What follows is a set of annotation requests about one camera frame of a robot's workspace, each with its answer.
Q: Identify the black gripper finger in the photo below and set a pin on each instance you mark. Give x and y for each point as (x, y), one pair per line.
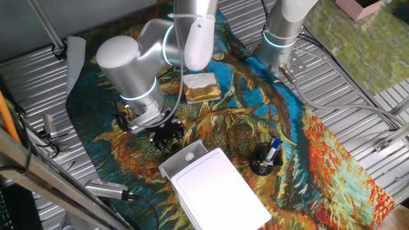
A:
(175, 143)
(160, 146)

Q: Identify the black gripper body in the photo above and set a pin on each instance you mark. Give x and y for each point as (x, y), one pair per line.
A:
(166, 131)

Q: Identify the sunflower painting cloth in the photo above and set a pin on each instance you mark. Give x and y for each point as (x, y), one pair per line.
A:
(223, 127)

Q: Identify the gold white tissue pack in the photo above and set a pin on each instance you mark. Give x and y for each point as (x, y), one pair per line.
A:
(203, 91)

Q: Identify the white plastic lidded box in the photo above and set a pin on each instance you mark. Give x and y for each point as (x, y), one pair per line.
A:
(217, 191)

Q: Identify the black mesh pen holder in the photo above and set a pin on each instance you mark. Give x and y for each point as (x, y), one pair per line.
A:
(257, 164)

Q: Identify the black pen with gold tip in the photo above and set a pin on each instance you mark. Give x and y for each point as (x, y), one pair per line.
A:
(271, 163)

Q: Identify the grey marker with blue cap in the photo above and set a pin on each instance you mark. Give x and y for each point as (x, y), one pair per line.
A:
(274, 147)

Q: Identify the black computer device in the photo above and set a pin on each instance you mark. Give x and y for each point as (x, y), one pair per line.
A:
(22, 207)

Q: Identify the grey metal pole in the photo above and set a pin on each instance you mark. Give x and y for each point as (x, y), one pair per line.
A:
(47, 27)

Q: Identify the green marbled mat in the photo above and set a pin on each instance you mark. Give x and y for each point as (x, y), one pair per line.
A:
(367, 48)

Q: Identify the pink box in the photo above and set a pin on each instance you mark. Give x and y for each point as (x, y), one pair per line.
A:
(354, 11)

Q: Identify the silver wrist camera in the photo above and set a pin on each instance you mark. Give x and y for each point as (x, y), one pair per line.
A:
(145, 119)

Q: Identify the ribbed silver depth camera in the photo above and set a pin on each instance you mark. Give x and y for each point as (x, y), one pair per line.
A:
(105, 190)

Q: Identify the aluminium frame bar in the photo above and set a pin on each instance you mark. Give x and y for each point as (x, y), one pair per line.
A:
(38, 169)

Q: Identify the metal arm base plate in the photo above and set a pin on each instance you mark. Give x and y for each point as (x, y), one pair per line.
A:
(297, 65)

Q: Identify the aluminium profile rail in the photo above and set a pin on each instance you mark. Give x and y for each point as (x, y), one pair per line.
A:
(393, 139)

